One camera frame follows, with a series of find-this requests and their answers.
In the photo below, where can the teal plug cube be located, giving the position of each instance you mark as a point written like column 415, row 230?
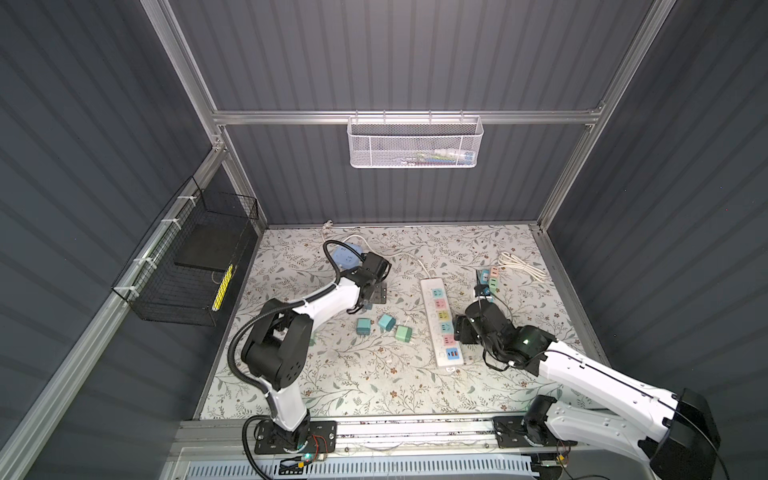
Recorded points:
column 386, row 322
column 363, row 326

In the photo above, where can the floral patterned table mat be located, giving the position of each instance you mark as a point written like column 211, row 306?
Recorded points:
column 351, row 375

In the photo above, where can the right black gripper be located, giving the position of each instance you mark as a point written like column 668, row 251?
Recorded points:
column 461, row 326

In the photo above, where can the teal small power strip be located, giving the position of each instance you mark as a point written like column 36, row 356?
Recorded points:
column 489, row 284

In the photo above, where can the teal plug cube middle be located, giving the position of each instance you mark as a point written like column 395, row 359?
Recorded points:
column 386, row 322

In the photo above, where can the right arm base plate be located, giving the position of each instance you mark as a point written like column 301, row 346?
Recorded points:
column 513, row 431

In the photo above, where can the round blue power hub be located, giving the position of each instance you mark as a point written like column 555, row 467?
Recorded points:
column 348, row 257

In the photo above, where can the black wire basket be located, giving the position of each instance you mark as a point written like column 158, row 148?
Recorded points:
column 157, row 290

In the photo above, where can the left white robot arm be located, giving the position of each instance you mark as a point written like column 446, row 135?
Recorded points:
column 270, row 351

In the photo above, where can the yellow marker pen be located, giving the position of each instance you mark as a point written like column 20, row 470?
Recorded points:
column 222, row 288

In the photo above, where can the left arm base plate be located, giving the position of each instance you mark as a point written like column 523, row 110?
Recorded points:
column 312, row 436

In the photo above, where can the white wire mesh basket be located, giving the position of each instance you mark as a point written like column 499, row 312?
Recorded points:
column 414, row 141

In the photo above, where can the green plug cube centre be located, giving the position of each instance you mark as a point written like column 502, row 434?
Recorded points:
column 403, row 334

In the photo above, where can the teal plug cube lower left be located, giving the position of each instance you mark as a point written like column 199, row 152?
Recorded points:
column 363, row 326

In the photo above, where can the long white power strip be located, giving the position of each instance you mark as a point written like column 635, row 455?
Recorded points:
column 447, row 350

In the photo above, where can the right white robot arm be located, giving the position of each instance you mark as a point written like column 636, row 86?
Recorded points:
column 673, row 434

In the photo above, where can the black foam pad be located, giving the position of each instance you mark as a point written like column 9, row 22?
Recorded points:
column 208, row 248

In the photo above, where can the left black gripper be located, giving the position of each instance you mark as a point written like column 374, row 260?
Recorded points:
column 380, row 293

